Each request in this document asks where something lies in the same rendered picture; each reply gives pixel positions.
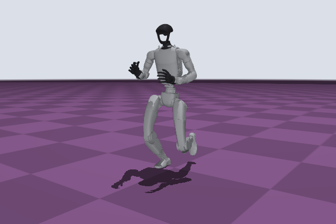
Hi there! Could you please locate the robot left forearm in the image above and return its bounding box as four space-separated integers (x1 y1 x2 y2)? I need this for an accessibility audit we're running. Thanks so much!
174 71 197 85

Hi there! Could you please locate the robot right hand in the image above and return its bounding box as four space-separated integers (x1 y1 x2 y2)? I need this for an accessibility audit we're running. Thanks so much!
129 61 143 79

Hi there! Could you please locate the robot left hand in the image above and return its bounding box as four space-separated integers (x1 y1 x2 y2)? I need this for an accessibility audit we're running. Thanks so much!
157 69 176 84

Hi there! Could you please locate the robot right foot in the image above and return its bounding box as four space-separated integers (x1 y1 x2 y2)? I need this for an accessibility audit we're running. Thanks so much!
154 158 171 168

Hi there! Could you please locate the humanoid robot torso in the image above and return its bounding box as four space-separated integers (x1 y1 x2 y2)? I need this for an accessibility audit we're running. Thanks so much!
154 45 183 108

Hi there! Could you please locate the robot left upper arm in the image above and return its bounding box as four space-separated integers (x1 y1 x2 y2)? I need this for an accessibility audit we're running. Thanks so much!
176 49 196 74

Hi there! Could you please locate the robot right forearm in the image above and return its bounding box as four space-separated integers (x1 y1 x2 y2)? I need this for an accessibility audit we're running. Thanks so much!
136 72 146 80

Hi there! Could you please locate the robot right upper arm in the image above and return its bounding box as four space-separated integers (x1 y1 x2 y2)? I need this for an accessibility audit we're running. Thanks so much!
142 50 155 79

